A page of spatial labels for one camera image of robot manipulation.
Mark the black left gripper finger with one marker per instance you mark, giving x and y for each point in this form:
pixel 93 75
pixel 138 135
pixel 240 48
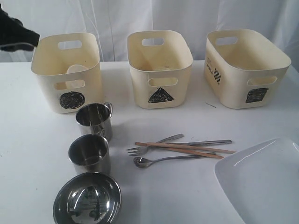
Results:
pixel 14 36

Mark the steel cup without handle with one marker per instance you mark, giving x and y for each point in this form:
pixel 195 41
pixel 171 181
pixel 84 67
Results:
pixel 90 153

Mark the wooden chopstick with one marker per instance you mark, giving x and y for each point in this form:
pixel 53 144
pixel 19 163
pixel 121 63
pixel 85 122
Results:
pixel 166 145
pixel 186 151

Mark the small steel fork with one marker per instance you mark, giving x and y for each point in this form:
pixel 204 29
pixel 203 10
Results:
pixel 141 150

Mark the small steel spoon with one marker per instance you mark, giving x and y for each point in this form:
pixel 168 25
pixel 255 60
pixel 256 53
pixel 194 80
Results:
pixel 141 162

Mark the stainless steel bowl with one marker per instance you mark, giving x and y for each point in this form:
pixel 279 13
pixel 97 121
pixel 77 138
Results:
pixel 88 198

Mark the white curtain backdrop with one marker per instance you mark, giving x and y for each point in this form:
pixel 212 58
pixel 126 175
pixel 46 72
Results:
pixel 111 21

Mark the cream bin with circle mark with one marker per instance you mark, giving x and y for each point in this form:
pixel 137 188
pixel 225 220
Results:
pixel 52 58

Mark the cream bin with triangle mark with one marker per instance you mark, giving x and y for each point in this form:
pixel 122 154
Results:
pixel 160 66

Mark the cream bin with square mark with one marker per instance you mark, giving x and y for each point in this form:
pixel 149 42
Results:
pixel 243 67

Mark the steel table knife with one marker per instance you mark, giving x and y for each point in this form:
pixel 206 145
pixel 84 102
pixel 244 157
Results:
pixel 206 143

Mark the white square plate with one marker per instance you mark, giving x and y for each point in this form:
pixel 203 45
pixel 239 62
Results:
pixel 262 182

